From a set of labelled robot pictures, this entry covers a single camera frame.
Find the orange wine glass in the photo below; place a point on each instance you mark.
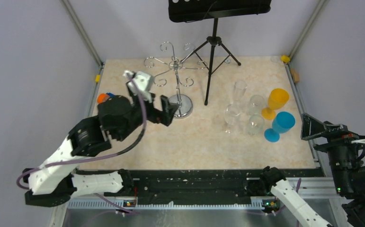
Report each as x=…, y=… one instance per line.
x=276, y=100

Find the orange and blue toy car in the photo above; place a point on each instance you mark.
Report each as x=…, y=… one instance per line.
x=102, y=97

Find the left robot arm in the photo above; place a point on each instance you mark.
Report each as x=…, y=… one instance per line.
x=56, y=182

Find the yellow corner clamp right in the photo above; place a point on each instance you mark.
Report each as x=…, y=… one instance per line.
x=285, y=59

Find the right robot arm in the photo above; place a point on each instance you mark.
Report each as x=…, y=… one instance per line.
x=345, y=150

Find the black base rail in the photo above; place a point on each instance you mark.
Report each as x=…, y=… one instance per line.
x=195, y=187

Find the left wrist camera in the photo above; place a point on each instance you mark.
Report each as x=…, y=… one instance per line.
x=140, y=82

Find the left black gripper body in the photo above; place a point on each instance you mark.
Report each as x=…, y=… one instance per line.
x=153, y=114

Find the blue wine glass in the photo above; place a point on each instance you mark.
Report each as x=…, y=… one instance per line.
x=282, y=123

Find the chrome wine glass rack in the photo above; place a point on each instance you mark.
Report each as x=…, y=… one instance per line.
x=184, y=102

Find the clear wine glass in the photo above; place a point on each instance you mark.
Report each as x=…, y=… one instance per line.
x=255, y=105

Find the black music stand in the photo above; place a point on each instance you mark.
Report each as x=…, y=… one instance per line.
x=189, y=11

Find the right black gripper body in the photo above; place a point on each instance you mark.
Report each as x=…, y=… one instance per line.
x=340, y=137

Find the clear flute glass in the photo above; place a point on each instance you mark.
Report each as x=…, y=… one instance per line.
x=239, y=89

